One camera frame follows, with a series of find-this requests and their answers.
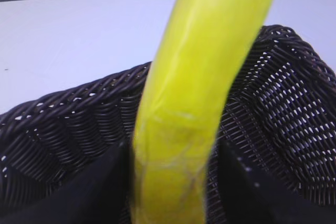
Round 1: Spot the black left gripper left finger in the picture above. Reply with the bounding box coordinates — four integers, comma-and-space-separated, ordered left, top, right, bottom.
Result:
1, 141, 130, 223

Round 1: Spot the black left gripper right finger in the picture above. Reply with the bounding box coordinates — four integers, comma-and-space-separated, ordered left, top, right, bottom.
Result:
206, 140, 335, 223

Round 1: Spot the yellow-green banana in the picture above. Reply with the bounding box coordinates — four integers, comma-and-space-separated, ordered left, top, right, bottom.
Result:
130, 0, 272, 223

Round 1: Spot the dark brown wicker basket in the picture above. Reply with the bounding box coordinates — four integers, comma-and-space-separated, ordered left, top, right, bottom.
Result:
1, 25, 335, 223

